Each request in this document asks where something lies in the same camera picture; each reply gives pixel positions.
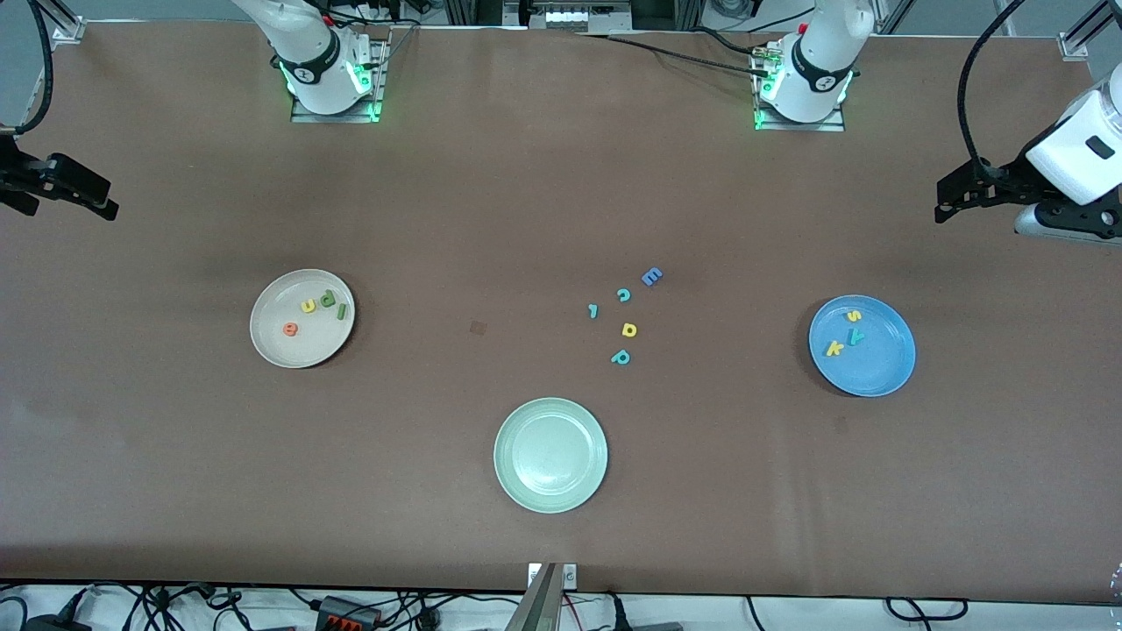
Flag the blue plate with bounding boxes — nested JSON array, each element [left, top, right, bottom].
[[807, 294, 918, 398]]

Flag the beige brown plate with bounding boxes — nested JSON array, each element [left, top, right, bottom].
[[250, 268, 357, 369]]

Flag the brown table cover sheet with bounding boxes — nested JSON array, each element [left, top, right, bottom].
[[0, 19, 1122, 606]]

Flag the grey background device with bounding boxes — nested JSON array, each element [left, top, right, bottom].
[[504, 0, 634, 32]]

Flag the pale green plate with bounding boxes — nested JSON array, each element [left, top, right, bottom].
[[494, 398, 609, 514]]

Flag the black power strip red switches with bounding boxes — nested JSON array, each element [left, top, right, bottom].
[[317, 595, 384, 631]]

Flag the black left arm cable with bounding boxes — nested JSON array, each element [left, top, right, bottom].
[[955, 0, 1028, 172]]

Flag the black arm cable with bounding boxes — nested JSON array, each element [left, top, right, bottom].
[[0, 0, 55, 138], [955, 0, 1028, 172]]

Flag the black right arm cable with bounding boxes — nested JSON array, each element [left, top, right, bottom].
[[0, 0, 55, 138]]

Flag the aluminium frame corner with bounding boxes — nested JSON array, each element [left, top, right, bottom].
[[1059, 0, 1122, 60], [33, 0, 86, 42]]

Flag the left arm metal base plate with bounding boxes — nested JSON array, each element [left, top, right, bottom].
[[754, 103, 848, 133]]

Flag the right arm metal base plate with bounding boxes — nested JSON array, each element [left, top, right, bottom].
[[289, 63, 387, 124]]

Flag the short black table cable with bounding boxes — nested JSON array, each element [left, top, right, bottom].
[[688, 26, 772, 58]]

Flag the long black table cable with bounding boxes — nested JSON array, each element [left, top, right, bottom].
[[574, 32, 772, 80]]

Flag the looped black cable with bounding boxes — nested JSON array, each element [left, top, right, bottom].
[[884, 597, 970, 623]]

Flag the aluminium profile post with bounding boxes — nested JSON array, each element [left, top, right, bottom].
[[507, 564, 562, 631]]

